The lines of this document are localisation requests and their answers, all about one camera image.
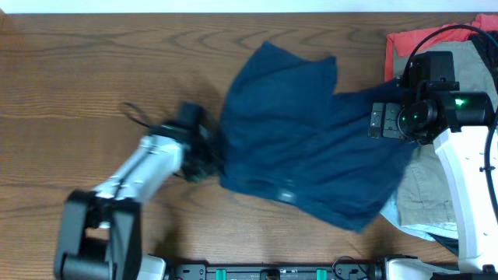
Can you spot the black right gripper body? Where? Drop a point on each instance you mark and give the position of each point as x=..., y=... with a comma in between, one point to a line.
x=384, y=120

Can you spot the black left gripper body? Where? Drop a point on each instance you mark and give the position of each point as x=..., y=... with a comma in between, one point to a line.
x=203, y=154

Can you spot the dark blue denim shorts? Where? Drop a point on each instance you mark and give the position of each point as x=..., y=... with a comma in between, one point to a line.
x=288, y=136

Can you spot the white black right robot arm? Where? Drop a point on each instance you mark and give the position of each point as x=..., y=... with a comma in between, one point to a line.
x=461, y=127

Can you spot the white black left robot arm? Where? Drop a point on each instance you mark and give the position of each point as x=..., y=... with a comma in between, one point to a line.
x=100, y=235

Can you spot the red orange t-shirt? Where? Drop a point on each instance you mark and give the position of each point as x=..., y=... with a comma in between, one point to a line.
x=404, y=43

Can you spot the light blue garment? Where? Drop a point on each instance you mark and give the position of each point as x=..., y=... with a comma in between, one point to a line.
x=423, y=231

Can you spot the black lace garment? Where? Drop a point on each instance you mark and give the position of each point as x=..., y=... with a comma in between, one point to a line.
x=487, y=51

